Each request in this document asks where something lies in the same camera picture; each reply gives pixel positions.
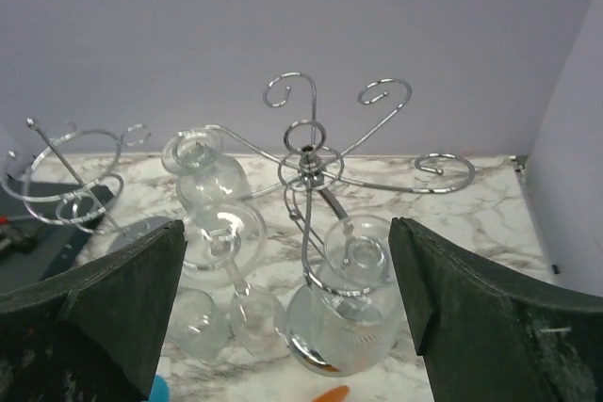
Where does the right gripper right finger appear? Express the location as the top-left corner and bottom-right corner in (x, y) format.
(388, 217), (602, 401)

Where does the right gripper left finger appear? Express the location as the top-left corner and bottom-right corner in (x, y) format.
(1, 220), (187, 401)

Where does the scrolled chrome glass rack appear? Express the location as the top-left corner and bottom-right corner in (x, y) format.
(169, 71), (478, 375)

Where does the small clear wine glass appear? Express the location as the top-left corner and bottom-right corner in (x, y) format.
(161, 127), (252, 213)

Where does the short ribbed clear glass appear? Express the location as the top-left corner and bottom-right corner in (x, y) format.
(166, 288), (231, 366)

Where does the blue plastic goblet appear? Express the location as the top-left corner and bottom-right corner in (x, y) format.
(147, 375), (170, 402)

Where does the dark tool mat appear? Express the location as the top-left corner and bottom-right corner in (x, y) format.
(1, 182), (113, 294)

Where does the round chrome glass rack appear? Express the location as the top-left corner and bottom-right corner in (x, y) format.
(0, 117), (173, 255)

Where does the clear ribbed wine glass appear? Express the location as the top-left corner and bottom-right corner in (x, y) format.
(286, 215), (403, 377)

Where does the tall clear flute glass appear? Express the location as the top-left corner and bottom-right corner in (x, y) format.
(183, 202), (285, 358)

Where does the orange plastic goblet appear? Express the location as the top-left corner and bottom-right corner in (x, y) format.
(312, 385), (350, 402)

